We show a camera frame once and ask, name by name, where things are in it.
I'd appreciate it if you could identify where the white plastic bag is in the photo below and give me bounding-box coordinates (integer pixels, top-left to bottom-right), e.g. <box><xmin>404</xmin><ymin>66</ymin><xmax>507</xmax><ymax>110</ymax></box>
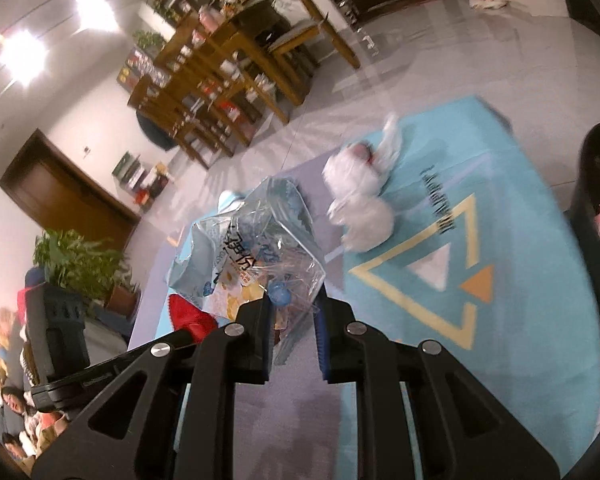
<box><xmin>321</xmin><ymin>112</ymin><xmax>404</xmax><ymax>197</ymax></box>

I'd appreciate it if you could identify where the metal shoe rack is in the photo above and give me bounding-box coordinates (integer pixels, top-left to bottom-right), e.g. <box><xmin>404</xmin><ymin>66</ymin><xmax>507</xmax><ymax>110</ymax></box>
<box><xmin>314</xmin><ymin>0</ymin><xmax>381</xmax><ymax>57</ymax></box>

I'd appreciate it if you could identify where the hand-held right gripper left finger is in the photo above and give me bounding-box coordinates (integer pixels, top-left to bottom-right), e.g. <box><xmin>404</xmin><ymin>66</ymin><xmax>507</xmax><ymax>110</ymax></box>
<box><xmin>30</xmin><ymin>295</ymin><xmax>276</xmax><ymax>480</ymax></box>

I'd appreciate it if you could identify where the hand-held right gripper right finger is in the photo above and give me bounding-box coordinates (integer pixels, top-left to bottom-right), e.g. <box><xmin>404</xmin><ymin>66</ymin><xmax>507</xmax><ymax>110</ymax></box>
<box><xmin>312</xmin><ymin>286</ymin><xmax>561</xmax><ymax>480</ymax></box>

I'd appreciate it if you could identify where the wooden dining table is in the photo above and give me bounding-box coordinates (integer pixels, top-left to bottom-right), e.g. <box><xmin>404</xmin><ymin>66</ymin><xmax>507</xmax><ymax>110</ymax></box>
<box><xmin>157</xmin><ymin>0</ymin><xmax>361</xmax><ymax>126</ymax></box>

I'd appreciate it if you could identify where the pile of cardboard boxes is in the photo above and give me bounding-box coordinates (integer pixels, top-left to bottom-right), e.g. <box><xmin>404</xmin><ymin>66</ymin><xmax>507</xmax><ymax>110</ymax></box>
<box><xmin>112</xmin><ymin>151</ymin><xmax>174</xmax><ymax>207</ymax></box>

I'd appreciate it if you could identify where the potted green plant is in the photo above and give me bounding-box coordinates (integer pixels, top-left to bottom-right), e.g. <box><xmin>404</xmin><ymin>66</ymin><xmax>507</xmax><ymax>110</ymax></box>
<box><xmin>32</xmin><ymin>229</ymin><xmax>142</xmax><ymax>318</ymax></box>

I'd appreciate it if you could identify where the brown wooden door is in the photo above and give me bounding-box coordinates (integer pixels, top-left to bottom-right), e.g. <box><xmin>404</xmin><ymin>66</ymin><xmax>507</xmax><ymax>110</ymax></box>
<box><xmin>0</xmin><ymin>129</ymin><xmax>142</xmax><ymax>252</ymax></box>

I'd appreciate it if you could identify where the ceiling light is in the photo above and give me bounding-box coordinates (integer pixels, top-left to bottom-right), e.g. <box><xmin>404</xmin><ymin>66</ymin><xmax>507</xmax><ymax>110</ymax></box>
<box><xmin>69</xmin><ymin>0</ymin><xmax>119</xmax><ymax>32</ymax></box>
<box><xmin>0</xmin><ymin>29</ymin><xmax>49</xmax><ymax>87</ymax></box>

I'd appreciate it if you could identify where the wooden chair with grey cushion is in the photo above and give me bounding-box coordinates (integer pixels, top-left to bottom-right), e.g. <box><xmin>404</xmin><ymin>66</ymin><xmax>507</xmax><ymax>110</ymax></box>
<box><xmin>267</xmin><ymin>0</ymin><xmax>362</xmax><ymax>107</ymax></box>

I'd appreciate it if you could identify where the crumpled white tissue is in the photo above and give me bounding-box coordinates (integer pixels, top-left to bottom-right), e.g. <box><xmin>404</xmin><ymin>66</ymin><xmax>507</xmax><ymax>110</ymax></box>
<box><xmin>328</xmin><ymin>194</ymin><xmax>396</xmax><ymax>253</ymax></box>

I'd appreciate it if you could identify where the clear printed snack bag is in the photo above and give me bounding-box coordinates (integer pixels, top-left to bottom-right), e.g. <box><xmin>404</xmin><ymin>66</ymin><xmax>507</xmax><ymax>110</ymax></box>
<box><xmin>166</xmin><ymin>176</ymin><xmax>327</xmax><ymax>366</ymax></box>

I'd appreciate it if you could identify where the blue patterned floor mat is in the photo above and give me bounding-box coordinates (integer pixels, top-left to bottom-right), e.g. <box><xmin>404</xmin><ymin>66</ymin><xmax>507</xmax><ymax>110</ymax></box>
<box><xmin>127</xmin><ymin>95</ymin><xmax>600</xmax><ymax>480</ymax></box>

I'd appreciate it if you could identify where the wooden dining chair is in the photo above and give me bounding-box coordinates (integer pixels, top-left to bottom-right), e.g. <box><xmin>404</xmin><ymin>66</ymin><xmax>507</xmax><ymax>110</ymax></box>
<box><xmin>127</xmin><ymin>74</ymin><xmax>236</xmax><ymax>170</ymax></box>
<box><xmin>172</xmin><ymin>25</ymin><xmax>292</xmax><ymax>148</ymax></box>

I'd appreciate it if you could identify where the printed blanket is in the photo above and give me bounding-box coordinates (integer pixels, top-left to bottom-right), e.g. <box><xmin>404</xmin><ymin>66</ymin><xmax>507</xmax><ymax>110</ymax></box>
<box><xmin>0</xmin><ymin>305</ymin><xmax>72</xmax><ymax>463</ymax></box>

